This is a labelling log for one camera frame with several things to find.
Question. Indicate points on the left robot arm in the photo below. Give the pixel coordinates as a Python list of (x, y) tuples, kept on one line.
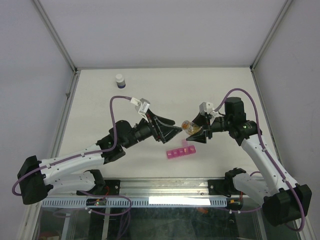
[(37, 179)]

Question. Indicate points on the right aluminium frame post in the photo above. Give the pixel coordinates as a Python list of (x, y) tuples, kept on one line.
[(271, 33)]

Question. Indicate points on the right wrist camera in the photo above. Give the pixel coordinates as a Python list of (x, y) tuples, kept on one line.
[(207, 108)]

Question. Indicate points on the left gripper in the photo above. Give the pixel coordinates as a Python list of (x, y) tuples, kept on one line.
[(161, 132)]

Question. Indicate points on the clear bottle yellow capsules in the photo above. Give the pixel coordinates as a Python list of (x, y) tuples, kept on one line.
[(190, 127)]

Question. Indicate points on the white capped pill bottle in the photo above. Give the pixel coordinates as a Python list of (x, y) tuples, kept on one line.
[(120, 81)]

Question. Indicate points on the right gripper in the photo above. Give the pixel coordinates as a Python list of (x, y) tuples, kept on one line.
[(207, 131)]

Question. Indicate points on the pink weekly pill organizer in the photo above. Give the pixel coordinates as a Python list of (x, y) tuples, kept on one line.
[(184, 150)]

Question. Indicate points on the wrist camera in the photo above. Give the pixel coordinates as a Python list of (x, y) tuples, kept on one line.
[(142, 106), (207, 108)]

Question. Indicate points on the white slotted cable duct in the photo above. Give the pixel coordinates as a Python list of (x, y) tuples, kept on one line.
[(136, 202)]

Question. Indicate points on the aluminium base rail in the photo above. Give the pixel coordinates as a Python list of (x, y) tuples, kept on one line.
[(147, 187)]

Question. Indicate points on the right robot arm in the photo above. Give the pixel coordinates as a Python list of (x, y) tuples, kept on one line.
[(280, 196)]

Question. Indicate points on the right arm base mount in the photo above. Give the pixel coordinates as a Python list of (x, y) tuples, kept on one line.
[(238, 182)]

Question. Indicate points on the aluminium frame post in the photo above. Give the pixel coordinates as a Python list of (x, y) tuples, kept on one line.
[(54, 34), (271, 33)]

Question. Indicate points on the left aluminium frame post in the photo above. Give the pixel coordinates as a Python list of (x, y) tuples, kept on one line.
[(54, 34)]

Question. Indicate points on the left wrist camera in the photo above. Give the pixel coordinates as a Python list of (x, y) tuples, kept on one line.
[(142, 106)]

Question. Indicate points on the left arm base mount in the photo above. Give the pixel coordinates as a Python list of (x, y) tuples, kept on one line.
[(101, 186)]

